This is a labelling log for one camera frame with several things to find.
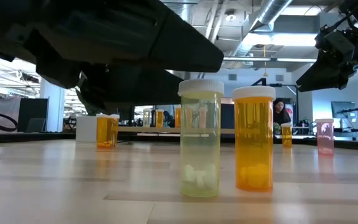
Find silver ventilation duct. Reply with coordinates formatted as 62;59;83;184
225;0;295;58
162;0;198;22

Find small yellow-green medicine bottle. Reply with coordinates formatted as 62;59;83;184
178;78;225;198
143;108;152;128

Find white plant pot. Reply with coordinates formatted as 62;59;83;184
75;114;98;143

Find black monitor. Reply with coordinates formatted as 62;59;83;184
330;101;357;119

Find small pink medicine bottle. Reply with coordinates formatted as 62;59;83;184
314;118;335;156

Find wooden shelf black metal frame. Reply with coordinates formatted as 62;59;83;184
116;77;300;146

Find black partition panel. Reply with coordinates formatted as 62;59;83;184
221;103;236;130
17;98;49;134

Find screen with colourful picture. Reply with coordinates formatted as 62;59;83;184
286;103;295;124

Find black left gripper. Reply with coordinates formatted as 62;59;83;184
26;0;183;115

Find pale pink hanging cloth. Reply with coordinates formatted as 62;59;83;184
0;95;22;134

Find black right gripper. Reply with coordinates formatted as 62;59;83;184
296;25;358;93

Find yellow hanging cord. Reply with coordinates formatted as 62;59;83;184
262;45;269;78

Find person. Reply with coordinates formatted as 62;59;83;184
273;98;292;126

